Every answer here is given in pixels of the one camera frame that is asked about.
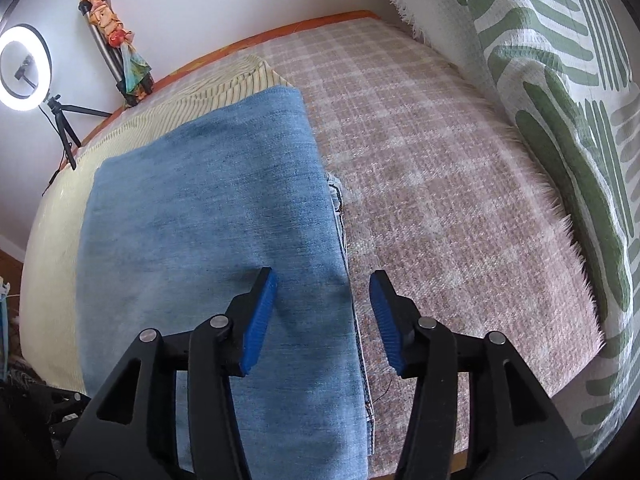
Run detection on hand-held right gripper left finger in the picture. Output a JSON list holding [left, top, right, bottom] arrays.
[[62, 266, 278, 480]]

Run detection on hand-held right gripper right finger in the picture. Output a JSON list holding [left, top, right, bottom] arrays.
[[369, 269, 586, 480]]

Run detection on blue denim pants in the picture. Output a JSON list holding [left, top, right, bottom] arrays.
[[75, 85, 376, 480]]

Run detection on beige plaid blanket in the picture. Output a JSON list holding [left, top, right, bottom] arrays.
[[250, 17, 607, 456]]

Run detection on yellow striped sheet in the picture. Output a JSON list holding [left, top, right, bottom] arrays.
[[19, 55, 296, 396]]

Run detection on orange mattress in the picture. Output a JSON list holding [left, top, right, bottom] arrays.
[[77, 9, 383, 148]]

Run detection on black tripod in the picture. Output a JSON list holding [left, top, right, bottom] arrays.
[[42, 92, 114, 172]]

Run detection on white ring light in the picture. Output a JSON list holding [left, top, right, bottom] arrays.
[[0, 23, 54, 102]]

